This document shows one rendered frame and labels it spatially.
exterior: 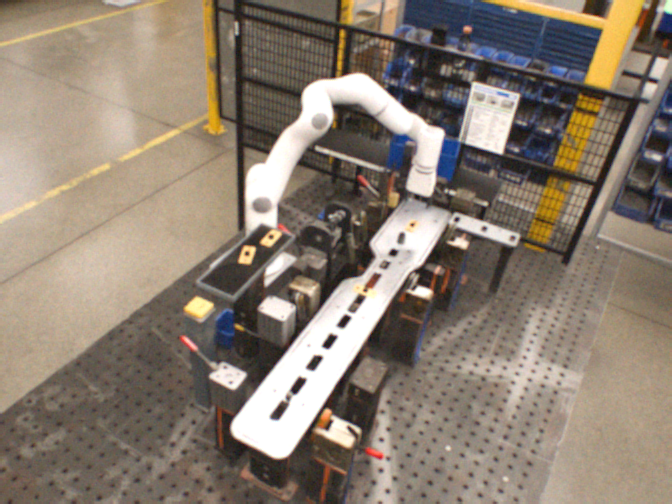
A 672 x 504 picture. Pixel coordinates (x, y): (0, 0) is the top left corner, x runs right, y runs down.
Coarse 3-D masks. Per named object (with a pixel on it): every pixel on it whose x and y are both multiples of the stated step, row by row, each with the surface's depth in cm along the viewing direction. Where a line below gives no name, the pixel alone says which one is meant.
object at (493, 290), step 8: (512, 240) 235; (504, 248) 235; (512, 248) 233; (504, 256) 238; (496, 264) 242; (504, 264) 240; (496, 272) 244; (496, 280) 246; (480, 288) 253; (488, 288) 250; (496, 288) 248; (496, 296) 250
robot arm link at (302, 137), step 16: (320, 96) 193; (304, 112) 191; (320, 112) 188; (288, 128) 200; (304, 128) 192; (320, 128) 191; (288, 144) 201; (304, 144) 201; (272, 160) 205; (288, 160) 204; (272, 176) 206; (288, 176) 209; (256, 192) 206; (272, 192) 208; (256, 208) 209; (272, 208) 211
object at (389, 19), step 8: (360, 0) 478; (368, 0) 482; (392, 0) 487; (368, 8) 461; (376, 8) 464; (392, 8) 468; (384, 16) 459; (392, 16) 473; (376, 24) 459; (384, 24) 465; (392, 24) 480; (384, 32) 470; (392, 32) 486; (384, 40) 477; (360, 56) 524; (384, 56) 470; (352, 64) 525; (360, 64) 526; (368, 64) 525; (384, 64) 474; (352, 72) 511; (368, 72) 514; (376, 80) 501; (384, 88) 486; (376, 128) 514
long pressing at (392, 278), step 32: (384, 224) 233; (384, 256) 218; (416, 256) 219; (352, 288) 202; (384, 288) 203; (320, 320) 188; (352, 320) 190; (288, 352) 176; (320, 352) 178; (352, 352) 179; (288, 384) 167; (320, 384) 168; (256, 416) 157; (288, 416) 158; (256, 448) 151; (288, 448) 151
